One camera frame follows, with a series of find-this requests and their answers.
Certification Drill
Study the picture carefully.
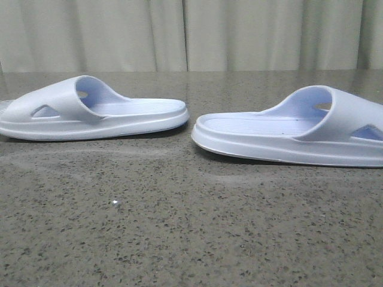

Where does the light blue slipper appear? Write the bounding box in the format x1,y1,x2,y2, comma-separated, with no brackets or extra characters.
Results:
191,86,382,167
1,75,189,141

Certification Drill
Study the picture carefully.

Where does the grey-white pleated curtain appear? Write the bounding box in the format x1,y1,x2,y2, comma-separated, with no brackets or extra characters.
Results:
1,1,382,72

